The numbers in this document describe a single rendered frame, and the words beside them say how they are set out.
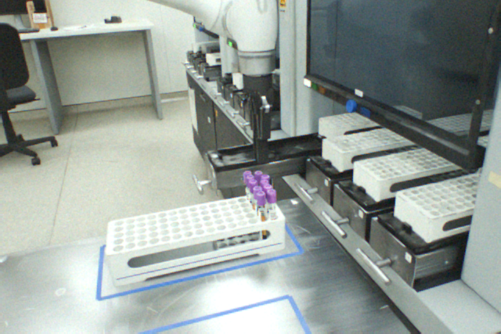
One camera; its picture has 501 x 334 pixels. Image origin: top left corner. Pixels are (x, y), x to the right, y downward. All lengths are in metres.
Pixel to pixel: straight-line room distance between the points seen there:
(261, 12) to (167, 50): 3.65
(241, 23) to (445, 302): 0.69
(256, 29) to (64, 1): 3.66
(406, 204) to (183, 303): 0.44
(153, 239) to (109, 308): 0.12
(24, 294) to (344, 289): 0.50
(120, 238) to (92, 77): 3.93
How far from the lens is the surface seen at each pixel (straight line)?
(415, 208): 0.80
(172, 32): 4.55
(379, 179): 0.88
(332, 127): 1.16
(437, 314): 0.79
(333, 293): 0.66
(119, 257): 0.68
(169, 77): 4.61
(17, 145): 3.67
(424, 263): 0.80
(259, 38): 0.95
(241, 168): 1.05
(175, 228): 0.71
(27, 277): 0.80
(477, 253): 0.80
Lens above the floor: 1.27
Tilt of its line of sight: 23 degrees down
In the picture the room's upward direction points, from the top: 3 degrees counter-clockwise
